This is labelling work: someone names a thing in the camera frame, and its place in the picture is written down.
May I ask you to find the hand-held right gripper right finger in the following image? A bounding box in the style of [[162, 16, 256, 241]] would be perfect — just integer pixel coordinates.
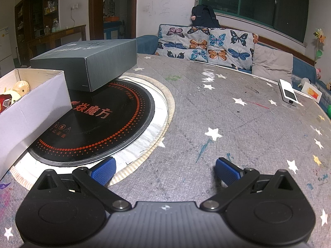
[[200, 157, 299, 212]]

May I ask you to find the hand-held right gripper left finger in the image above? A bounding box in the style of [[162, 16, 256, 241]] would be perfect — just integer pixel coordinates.
[[33, 156, 132, 212]]

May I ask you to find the white cardboard box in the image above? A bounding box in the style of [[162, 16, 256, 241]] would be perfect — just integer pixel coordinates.
[[0, 68, 70, 181]]

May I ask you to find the yellow plush toy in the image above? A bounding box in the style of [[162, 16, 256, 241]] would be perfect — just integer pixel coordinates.
[[0, 89, 22, 104]]

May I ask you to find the beige peanut toy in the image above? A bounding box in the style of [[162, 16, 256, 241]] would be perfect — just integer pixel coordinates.
[[13, 81, 31, 93]]

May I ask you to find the red snack packet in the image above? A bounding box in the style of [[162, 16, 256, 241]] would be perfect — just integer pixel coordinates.
[[0, 95, 14, 114]]

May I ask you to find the grey star-print desktop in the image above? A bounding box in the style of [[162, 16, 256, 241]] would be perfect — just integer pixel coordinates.
[[0, 53, 331, 248]]

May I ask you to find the round black induction cooktop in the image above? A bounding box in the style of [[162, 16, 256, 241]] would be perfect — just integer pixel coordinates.
[[28, 79, 156, 167]]

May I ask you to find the white handheld device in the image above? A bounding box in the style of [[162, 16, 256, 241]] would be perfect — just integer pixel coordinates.
[[279, 79, 298, 105]]

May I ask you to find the dark grey box lid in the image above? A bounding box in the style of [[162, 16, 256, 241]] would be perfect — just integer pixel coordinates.
[[30, 39, 137, 92]]

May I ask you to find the white picture card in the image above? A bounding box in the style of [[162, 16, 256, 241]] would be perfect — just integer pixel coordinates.
[[301, 81, 323, 101]]

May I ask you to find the grey pillow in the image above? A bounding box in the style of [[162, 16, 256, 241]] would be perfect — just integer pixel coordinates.
[[251, 47, 294, 77]]

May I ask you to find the blue sofa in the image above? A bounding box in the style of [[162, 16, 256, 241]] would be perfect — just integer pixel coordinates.
[[136, 35, 331, 93]]

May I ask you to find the blue cabinet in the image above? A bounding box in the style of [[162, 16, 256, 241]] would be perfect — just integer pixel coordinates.
[[103, 22, 125, 40]]

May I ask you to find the wooden side table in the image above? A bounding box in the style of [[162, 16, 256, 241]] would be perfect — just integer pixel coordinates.
[[26, 25, 86, 55]]

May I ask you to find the white fridge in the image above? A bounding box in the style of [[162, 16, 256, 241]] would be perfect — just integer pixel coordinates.
[[0, 27, 13, 76]]

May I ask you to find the black backpack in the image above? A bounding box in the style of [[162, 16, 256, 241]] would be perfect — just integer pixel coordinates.
[[191, 5, 221, 28]]

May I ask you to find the artificial flower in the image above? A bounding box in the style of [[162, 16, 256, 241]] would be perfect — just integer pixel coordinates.
[[313, 28, 325, 62]]

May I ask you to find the dark window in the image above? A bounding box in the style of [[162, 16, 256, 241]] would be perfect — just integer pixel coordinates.
[[199, 0, 310, 44]]

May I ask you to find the dark wooden shelf cabinet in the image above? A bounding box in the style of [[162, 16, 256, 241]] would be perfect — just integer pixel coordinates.
[[14, 0, 61, 65]]

